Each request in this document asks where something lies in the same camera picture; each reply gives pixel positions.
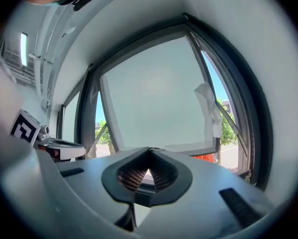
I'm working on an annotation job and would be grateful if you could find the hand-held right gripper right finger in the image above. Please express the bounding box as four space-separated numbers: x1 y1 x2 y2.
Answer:
136 147 275 238

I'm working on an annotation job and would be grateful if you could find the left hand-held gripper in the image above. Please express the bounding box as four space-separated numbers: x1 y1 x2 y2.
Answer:
10 109 87 160

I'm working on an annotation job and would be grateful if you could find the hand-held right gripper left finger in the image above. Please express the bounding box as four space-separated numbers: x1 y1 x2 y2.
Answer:
56 147 151 232

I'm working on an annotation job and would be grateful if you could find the black framed hinged window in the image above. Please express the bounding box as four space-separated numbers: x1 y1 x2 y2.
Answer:
75 12 274 192

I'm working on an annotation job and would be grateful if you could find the green tree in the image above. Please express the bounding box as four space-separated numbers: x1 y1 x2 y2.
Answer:
216 98 239 147
95 119 113 145

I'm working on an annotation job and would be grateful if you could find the red banner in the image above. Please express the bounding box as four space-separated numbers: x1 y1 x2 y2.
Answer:
192 154 220 164

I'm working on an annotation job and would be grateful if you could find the white plastic wrap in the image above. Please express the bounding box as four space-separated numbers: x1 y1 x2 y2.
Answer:
194 83 223 138

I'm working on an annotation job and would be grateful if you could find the white ceiling vent grille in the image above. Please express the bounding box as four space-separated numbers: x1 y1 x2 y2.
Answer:
1 48 36 85

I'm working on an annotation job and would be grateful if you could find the long ceiling light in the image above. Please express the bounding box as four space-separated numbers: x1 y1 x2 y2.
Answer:
19 32 28 67

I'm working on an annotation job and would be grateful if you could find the black head camera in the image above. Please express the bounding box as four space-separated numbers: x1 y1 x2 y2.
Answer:
72 0 95 12

